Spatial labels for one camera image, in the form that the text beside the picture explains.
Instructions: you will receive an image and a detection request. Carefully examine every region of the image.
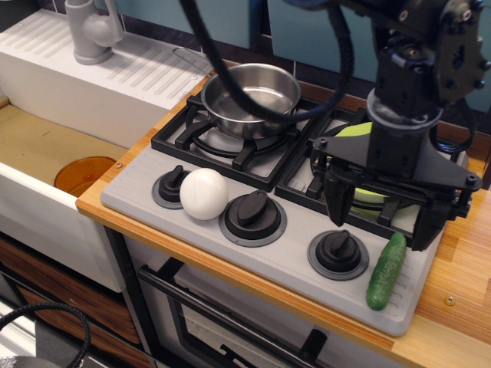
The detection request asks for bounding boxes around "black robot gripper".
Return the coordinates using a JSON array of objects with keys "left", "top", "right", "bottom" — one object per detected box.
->
[{"left": 313, "top": 122, "right": 482, "bottom": 251}]

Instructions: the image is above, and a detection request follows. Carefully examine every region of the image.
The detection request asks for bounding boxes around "green toy pickle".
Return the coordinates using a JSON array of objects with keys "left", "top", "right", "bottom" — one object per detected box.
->
[{"left": 365, "top": 232, "right": 407, "bottom": 311}]

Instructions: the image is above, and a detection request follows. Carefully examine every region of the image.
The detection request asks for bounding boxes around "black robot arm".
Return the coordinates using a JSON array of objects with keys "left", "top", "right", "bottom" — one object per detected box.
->
[{"left": 312, "top": 1, "right": 490, "bottom": 251}]

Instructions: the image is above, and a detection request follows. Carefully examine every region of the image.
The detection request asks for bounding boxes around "lime green plate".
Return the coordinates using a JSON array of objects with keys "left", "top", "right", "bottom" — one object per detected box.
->
[{"left": 332, "top": 121, "right": 423, "bottom": 215}]

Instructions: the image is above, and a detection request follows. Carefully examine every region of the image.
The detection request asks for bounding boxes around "black right stove knob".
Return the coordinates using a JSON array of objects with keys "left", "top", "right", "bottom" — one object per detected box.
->
[{"left": 308, "top": 230, "right": 369, "bottom": 281}]

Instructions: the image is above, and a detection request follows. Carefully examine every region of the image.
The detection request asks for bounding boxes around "black stove knob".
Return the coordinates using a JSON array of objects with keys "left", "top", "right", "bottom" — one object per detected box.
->
[
  {"left": 219, "top": 190, "right": 288, "bottom": 248},
  {"left": 308, "top": 230, "right": 369, "bottom": 281},
  {"left": 152, "top": 165, "right": 189, "bottom": 210}
]

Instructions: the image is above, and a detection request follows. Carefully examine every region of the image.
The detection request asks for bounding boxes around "grey toy stove top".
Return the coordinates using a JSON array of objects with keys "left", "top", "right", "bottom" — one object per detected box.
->
[{"left": 101, "top": 96, "right": 442, "bottom": 336}]

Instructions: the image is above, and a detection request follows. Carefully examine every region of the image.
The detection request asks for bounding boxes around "black middle stove knob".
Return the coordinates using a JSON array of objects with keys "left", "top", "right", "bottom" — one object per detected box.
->
[{"left": 219, "top": 190, "right": 288, "bottom": 248}]

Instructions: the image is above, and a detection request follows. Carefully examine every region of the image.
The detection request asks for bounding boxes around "stainless steel pot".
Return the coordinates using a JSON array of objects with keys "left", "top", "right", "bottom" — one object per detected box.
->
[{"left": 171, "top": 47, "right": 302, "bottom": 140}]

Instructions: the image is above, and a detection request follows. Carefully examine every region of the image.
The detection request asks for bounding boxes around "white toy mushroom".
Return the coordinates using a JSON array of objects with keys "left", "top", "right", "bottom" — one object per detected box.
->
[{"left": 180, "top": 168, "right": 229, "bottom": 220}]

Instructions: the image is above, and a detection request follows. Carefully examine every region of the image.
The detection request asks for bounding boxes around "black left stove knob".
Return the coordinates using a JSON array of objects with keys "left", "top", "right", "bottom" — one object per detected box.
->
[{"left": 152, "top": 165, "right": 189, "bottom": 210}]

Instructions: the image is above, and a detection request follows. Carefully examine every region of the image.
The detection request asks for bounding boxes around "black right burner grate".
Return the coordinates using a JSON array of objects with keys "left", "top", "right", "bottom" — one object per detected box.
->
[{"left": 275, "top": 108, "right": 420, "bottom": 248}]

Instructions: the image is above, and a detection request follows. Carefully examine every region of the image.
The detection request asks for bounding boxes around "black burner grate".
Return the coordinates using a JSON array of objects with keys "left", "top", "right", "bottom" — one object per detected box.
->
[
  {"left": 275, "top": 108, "right": 420, "bottom": 248},
  {"left": 151, "top": 95, "right": 318, "bottom": 192}
]

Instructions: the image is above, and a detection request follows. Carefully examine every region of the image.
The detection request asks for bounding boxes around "brass countertop screw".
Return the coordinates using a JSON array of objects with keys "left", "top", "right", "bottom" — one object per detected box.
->
[{"left": 445, "top": 296, "right": 456, "bottom": 306}]

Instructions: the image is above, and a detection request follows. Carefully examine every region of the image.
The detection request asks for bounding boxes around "black left burner grate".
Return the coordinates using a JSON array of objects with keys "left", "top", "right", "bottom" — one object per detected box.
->
[{"left": 151, "top": 95, "right": 318, "bottom": 192}]

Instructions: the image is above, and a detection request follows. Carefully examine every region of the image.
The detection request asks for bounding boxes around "toy oven door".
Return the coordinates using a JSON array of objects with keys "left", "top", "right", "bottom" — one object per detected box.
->
[{"left": 125, "top": 238, "right": 399, "bottom": 367}]

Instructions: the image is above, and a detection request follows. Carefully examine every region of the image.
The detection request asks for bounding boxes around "wooden drawer front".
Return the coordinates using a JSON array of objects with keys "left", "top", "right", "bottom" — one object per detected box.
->
[{"left": 0, "top": 237, "right": 154, "bottom": 368}]

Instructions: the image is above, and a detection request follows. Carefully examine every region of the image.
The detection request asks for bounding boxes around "grey toy faucet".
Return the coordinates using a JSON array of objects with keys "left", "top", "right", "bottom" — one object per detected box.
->
[{"left": 64, "top": 0, "right": 124, "bottom": 65}]

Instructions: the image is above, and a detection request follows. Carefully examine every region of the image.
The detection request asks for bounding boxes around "white toy sink unit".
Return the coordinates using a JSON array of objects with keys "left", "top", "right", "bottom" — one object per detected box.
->
[{"left": 1, "top": 10, "right": 212, "bottom": 292}]

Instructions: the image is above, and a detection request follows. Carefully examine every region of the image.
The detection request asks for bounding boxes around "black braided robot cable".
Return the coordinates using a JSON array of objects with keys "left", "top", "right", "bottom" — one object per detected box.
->
[{"left": 179, "top": 0, "right": 354, "bottom": 125}]

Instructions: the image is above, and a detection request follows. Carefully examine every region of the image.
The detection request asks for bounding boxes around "black oven door handle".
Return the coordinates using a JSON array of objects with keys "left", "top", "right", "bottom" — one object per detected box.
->
[{"left": 138, "top": 265, "right": 327, "bottom": 367}]

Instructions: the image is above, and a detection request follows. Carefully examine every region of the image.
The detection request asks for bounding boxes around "black braided foreground cable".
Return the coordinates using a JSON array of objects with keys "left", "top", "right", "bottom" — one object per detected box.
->
[{"left": 0, "top": 301, "right": 93, "bottom": 368}]

